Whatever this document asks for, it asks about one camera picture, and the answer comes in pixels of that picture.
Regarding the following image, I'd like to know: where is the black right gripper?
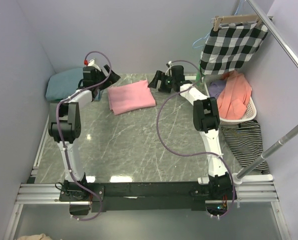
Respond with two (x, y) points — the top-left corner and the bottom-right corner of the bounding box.
(147, 71), (175, 94)

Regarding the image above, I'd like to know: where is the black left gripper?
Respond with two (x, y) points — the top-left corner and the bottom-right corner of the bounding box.
(94, 65), (121, 91)

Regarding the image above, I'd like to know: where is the pink t-shirt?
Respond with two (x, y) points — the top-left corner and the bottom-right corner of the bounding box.
(107, 80), (156, 116)

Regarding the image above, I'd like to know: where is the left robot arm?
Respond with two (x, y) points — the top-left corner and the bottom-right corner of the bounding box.
(48, 63), (121, 201)

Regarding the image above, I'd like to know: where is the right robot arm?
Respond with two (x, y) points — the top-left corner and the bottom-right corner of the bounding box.
(148, 65), (233, 200)

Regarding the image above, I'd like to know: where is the white rack foot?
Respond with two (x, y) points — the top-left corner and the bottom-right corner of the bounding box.
(184, 75), (196, 82)

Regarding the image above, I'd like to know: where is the green hanging garment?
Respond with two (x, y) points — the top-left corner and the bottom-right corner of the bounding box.
(195, 64), (205, 86)

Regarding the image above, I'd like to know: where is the folded teal t-shirt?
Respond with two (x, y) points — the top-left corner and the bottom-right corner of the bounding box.
(45, 67), (84, 102)

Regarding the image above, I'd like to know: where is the purple garment in basket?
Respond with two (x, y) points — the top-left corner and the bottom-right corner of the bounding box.
(207, 80), (226, 99)

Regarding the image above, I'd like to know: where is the black white checkered cloth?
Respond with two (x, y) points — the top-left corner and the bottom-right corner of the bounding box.
(199, 22), (268, 76)

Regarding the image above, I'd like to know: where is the orange shirt in basket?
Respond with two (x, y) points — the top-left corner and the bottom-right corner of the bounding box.
(217, 70), (252, 120)

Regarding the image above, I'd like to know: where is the white laundry basket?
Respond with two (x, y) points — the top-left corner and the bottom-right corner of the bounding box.
(203, 71), (257, 125)

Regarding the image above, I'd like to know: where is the black white striped garment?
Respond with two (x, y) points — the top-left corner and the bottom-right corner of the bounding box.
(221, 119), (264, 168)

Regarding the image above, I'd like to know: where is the wooden clothes hanger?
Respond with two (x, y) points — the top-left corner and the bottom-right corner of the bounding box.
(212, 14), (263, 32)

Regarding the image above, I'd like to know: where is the black mounting base bar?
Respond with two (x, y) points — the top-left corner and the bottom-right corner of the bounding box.
(59, 181), (237, 215)

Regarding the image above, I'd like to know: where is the metal clothes rack pole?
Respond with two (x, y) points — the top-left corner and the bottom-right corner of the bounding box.
(235, 0), (298, 181)

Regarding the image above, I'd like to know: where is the beige cloth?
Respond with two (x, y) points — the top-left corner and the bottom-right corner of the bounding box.
(17, 233), (52, 240)

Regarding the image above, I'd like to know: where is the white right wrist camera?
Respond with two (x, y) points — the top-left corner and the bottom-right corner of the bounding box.
(165, 61), (173, 76)

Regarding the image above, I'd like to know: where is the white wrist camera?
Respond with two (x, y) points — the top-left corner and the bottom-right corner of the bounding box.
(84, 58), (102, 72)
(165, 61), (173, 76)

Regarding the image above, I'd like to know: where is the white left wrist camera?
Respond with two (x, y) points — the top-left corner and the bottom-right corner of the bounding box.
(84, 58), (102, 72)

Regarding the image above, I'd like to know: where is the blue wire hanger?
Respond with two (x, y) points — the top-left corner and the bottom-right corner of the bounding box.
(192, 33), (210, 49)

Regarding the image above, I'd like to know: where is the aluminium frame rail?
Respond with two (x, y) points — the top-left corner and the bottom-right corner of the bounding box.
(6, 154), (283, 240)

